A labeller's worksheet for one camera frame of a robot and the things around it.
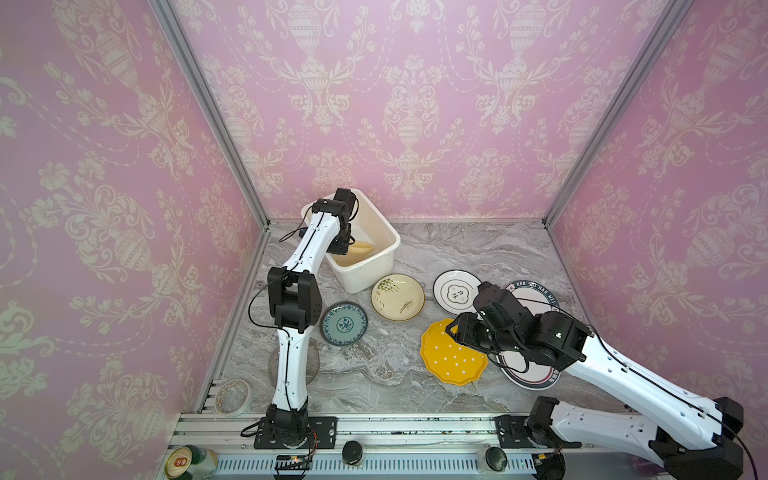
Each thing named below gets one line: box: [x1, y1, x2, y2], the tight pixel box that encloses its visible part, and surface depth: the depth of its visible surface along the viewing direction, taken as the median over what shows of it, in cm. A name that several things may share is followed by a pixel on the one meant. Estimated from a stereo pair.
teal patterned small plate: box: [319, 301, 369, 346], surface depth 94 cm
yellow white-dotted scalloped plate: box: [420, 319, 489, 386], surface depth 85 cm
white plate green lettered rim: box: [505, 280, 560, 315], surface depth 102 cm
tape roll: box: [214, 379, 251, 417], surface depth 81 cm
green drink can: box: [164, 445, 218, 480], surface depth 64 cm
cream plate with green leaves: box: [370, 273, 426, 321], surface depth 101 cm
